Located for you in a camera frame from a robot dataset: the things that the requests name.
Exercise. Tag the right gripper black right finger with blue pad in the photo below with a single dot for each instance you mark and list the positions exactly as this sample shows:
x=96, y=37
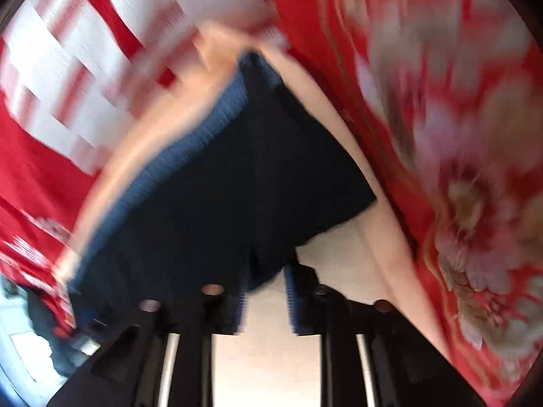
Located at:
x=370, y=354

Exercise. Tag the black pants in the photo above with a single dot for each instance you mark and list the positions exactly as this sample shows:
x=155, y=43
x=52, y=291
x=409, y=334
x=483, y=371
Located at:
x=226, y=204

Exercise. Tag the cream seat cushion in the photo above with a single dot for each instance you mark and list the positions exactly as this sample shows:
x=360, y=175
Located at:
x=366, y=259

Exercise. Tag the red blanket, white characters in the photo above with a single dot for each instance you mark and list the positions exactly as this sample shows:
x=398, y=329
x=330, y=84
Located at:
x=75, y=75

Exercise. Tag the red embroidered pillow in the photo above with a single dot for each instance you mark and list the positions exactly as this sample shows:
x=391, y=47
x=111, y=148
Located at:
x=445, y=99

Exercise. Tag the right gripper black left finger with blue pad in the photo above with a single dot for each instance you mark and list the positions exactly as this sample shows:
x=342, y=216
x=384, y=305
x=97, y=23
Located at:
x=158, y=355

